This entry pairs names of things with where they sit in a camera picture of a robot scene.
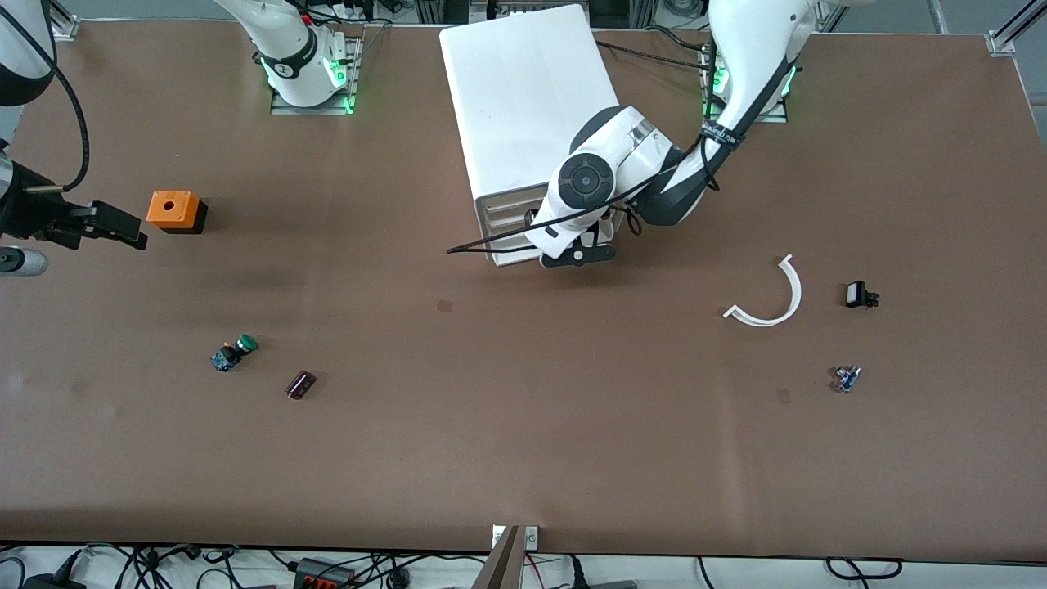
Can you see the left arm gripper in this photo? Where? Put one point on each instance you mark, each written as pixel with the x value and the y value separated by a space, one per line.
pixel 529 216

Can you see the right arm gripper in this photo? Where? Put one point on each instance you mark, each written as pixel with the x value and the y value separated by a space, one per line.
pixel 33 214

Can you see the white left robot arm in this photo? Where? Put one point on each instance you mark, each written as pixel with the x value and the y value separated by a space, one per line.
pixel 752 49

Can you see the white drawer cabinet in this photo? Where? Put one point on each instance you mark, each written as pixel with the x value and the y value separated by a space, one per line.
pixel 523 98

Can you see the orange box with hole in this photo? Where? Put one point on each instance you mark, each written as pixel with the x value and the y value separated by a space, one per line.
pixel 172 209

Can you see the green pushbutton with blue block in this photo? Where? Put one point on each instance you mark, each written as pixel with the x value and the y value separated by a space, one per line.
pixel 233 353

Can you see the aluminium profile corner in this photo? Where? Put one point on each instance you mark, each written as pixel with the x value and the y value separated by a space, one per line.
pixel 1014 29
pixel 64 20

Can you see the dark maroon small component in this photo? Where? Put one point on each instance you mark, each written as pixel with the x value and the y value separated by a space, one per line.
pixel 300 384

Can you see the chrome valve fitting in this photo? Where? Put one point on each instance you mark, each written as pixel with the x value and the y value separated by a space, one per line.
pixel 846 379

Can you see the black power strip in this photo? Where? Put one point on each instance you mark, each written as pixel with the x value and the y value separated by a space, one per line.
pixel 323 573

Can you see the white curved plastic bracket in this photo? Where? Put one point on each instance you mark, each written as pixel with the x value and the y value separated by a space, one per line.
pixel 792 294

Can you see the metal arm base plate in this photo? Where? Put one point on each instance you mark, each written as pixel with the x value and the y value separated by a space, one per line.
pixel 773 114
pixel 348 90

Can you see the black switch with white face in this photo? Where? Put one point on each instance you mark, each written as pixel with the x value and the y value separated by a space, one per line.
pixel 856 294

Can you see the metal table edge bracket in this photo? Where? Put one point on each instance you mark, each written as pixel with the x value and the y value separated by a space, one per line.
pixel 532 537

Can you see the brown wooden post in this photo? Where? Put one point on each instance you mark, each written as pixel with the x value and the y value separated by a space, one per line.
pixel 501 564

